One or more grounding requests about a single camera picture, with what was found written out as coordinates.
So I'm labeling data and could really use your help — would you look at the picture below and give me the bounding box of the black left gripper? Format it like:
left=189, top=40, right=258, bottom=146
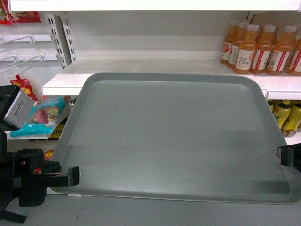
left=0, top=148, right=82, bottom=208

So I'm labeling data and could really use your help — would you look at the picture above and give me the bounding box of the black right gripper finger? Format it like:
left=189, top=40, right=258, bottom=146
left=277, top=145, right=301, bottom=168

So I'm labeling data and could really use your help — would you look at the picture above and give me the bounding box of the grey-green rectangular tray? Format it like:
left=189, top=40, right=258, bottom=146
left=52, top=73, right=301, bottom=204

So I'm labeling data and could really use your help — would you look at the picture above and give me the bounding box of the teal snack bag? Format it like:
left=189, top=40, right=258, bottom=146
left=10, top=95, right=71, bottom=139

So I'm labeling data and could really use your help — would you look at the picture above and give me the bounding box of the orange juice bottle front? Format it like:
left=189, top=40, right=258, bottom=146
left=234, top=24, right=259, bottom=75

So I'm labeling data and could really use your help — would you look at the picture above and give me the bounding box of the red snack pouch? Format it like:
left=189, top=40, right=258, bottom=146
left=9, top=74, right=38, bottom=101

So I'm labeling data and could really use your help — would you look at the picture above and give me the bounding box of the white metal shelf unit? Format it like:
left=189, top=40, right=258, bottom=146
left=8, top=0, right=301, bottom=95

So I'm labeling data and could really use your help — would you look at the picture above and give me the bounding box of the white slotted shelf upright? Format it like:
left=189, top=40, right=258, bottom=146
left=47, top=12, right=76, bottom=69

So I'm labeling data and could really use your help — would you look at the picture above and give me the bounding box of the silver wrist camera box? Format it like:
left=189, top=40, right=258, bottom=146
left=4, top=90, right=34, bottom=129

